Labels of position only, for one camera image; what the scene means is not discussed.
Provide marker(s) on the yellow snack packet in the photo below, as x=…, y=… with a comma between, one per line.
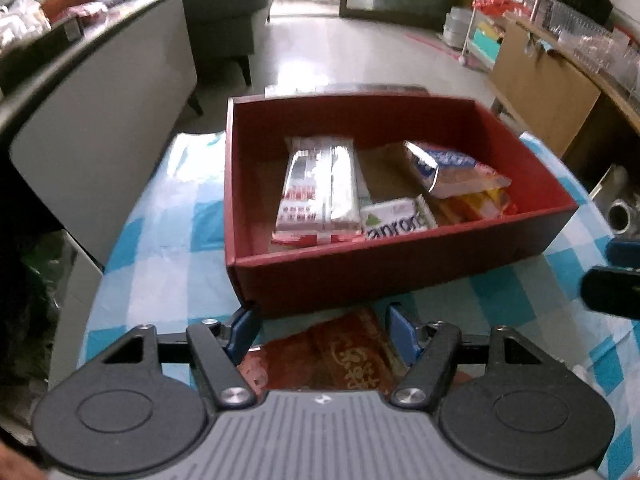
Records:
x=480, y=205

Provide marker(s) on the grey green sofa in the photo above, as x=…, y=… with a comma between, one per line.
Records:
x=220, y=10

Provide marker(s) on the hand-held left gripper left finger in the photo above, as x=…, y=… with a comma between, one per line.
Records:
x=245, y=327

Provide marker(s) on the red patterned snack packet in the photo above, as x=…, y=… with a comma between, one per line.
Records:
x=330, y=355

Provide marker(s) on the long black box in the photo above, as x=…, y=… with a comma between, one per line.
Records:
x=40, y=55

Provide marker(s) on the wooden cabinet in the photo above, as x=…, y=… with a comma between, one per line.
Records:
x=540, y=90

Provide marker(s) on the pink stick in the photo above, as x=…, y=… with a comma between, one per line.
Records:
x=432, y=44

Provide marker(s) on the row of clear glasses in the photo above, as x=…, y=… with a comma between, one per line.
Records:
x=590, y=35

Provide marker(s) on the grey coffee table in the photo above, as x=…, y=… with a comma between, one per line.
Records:
x=100, y=125

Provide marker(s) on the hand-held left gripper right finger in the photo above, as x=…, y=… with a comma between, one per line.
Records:
x=400, y=330

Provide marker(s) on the red white snack packet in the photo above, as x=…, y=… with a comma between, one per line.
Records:
x=315, y=185

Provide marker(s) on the blue white checkered tablecloth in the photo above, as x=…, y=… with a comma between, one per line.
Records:
x=165, y=260

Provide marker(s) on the plastic drawer unit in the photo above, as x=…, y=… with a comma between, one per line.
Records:
x=456, y=27

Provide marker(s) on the blue white snack packet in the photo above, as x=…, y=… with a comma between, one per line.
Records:
x=450, y=170

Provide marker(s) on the red cardboard box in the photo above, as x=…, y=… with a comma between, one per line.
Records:
x=400, y=275

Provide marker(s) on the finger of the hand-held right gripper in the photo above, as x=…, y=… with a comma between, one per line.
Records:
x=625, y=251
x=612, y=291

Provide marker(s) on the white shelf rack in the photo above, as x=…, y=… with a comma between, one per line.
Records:
x=492, y=35

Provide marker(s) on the white patterned bag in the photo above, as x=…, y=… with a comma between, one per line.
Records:
x=20, y=25

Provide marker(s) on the white green snack packet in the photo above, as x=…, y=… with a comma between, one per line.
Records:
x=395, y=220

